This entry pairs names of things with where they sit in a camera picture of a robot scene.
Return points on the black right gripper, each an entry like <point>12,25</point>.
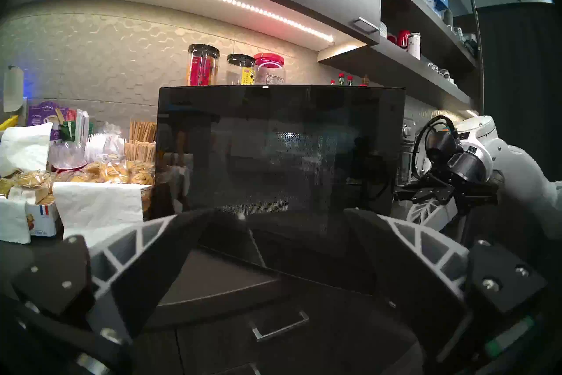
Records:
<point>472,172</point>

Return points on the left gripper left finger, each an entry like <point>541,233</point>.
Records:
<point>145,264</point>

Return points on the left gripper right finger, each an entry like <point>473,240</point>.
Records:
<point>408,273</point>

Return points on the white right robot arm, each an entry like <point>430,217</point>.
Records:
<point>527,172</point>

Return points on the stainless steel toaster oven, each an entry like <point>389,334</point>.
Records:
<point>410,150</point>

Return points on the large white paper napkin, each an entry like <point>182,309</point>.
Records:
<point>96,207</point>

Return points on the yellow wrapped cake packs pile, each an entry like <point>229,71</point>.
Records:
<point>109,174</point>

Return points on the white box French flag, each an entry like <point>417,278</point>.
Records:
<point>44,220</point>

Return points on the dark lower cabinet run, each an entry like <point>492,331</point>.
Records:
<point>219,347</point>

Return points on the wooden stirrer sticks bundle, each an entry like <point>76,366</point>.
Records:
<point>140,141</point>

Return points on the white plastic forks bundle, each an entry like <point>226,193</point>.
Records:
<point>103,148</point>

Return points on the clear cup of plastic spoons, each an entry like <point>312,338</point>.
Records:
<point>66,156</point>

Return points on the small white paper napkin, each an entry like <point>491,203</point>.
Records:
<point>13,220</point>

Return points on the green red tea packets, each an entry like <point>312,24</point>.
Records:
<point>81,128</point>

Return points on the stack of red cups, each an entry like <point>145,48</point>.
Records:
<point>403,40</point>

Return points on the draped white paper napkin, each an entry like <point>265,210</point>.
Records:
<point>24,148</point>

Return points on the purple biscotti bag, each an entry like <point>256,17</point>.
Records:
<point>44,112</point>

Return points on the snack jar red label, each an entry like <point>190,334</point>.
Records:
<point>203,66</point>

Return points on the clear jar red lid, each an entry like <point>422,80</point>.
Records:
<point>269,71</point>

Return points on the snack jar yellow label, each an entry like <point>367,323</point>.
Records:
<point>241,71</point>

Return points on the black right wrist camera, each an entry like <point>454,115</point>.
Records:
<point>441,145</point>

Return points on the dark open wall shelf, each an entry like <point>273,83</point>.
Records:
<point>395,66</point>

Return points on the white plug-in wall device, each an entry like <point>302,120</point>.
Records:
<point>13,88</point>

